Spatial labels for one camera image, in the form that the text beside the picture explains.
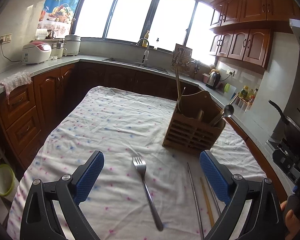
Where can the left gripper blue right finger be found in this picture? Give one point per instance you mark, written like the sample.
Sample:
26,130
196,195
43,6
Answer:
218,175

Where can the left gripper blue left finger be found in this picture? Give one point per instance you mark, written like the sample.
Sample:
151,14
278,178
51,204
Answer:
86,175

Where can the steel spoon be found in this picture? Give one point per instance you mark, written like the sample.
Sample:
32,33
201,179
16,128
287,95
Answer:
225,113

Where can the right hand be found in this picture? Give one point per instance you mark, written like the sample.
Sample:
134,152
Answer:
293,225

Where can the right steel chopstick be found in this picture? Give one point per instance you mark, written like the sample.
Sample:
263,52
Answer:
214,198

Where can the steel chopstick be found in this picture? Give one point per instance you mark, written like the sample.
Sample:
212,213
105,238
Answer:
201,231
214,198

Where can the left steel chopstick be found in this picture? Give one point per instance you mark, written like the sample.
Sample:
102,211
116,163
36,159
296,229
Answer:
201,231

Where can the wooden bamboo chopstick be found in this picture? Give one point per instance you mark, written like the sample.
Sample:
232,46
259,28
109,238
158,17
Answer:
209,211

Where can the shiny steel fork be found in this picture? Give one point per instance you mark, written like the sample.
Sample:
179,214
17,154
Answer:
140,166

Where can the floral white tablecloth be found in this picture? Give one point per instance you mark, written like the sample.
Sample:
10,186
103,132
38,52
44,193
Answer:
122,125

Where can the wooden utensil holder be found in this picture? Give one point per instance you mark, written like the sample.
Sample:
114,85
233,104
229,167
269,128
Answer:
191,130

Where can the green rim bowl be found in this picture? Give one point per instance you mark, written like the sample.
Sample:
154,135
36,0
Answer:
7,179

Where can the lower wooden cabinets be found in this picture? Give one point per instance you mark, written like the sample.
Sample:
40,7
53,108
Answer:
31,111

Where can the wooden cabinets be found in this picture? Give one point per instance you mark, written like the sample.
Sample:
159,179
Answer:
31,111
244,29

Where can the oil bottle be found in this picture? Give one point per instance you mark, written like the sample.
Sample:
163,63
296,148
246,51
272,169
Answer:
244,92

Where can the green lid white pitcher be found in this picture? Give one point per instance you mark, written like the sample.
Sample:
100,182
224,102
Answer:
229,91

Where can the chopsticks in holder left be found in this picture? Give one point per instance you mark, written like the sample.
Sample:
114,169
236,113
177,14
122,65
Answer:
180,92

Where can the steel electric kettle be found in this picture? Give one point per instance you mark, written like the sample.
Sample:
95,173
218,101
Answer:
213,79

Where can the pink white dish towel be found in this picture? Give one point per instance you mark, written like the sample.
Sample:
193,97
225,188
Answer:
14,81

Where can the small white blender appliance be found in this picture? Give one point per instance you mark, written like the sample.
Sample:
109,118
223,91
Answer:
57,49

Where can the white red rice cooker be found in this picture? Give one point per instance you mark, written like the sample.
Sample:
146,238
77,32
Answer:
36,52

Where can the white tall rice cooker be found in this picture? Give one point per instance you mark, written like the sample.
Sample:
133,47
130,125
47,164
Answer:
72,44

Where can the upper wooden cabinets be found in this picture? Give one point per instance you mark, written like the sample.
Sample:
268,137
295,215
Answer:
244,29

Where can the yellow soap bottle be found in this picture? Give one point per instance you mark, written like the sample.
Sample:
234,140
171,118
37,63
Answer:
145,41

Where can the tropical fruit poster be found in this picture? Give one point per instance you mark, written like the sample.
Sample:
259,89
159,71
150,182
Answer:
58,16

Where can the black wok with handle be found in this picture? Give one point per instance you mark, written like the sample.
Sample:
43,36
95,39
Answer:
292,131

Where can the wall power strip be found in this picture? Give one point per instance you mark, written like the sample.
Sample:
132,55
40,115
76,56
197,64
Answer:
5,39

